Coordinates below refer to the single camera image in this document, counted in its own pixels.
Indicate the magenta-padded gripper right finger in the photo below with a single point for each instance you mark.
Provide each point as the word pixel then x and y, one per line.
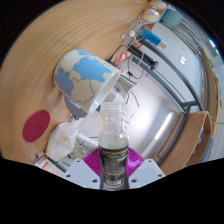
pixel 148 171

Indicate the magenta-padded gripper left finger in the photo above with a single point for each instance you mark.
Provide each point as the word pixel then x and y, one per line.
pixel 76 171

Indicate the clear plastic bottle dark label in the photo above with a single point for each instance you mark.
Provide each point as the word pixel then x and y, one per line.
pixel 113 156

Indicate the white plastic bag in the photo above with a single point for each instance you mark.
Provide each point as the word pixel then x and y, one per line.
pixel 61 140

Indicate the white desk lamp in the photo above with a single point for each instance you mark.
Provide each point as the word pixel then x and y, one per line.
pixel 164 126

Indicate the flat round red coaster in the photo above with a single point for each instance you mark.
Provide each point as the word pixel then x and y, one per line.
pixel 36 126

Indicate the steel cylinder cup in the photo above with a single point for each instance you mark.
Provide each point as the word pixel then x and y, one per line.
pixel 125 85

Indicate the cream mug blue map print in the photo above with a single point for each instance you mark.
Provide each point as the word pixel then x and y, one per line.
pixel 86 76

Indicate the black electric shaver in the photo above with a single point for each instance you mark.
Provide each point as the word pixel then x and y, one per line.
pixel 143 56

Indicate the teal bed with pillow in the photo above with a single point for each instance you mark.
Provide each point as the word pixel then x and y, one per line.
pixel 172 17

